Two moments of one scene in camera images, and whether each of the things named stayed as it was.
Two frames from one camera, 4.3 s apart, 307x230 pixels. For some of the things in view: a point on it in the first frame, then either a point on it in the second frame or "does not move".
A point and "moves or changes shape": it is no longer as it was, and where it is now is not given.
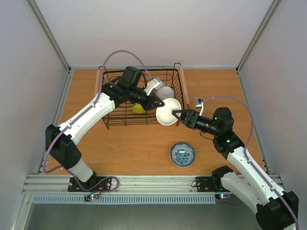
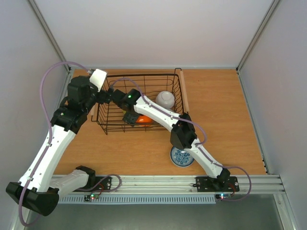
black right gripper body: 190,117 → 131,117
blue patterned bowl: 182,155 does not move
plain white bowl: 165,92 moves or changes shape
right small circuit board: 222,196 does not move
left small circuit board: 89,197 does not move
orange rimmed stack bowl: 164,113 → 143,119
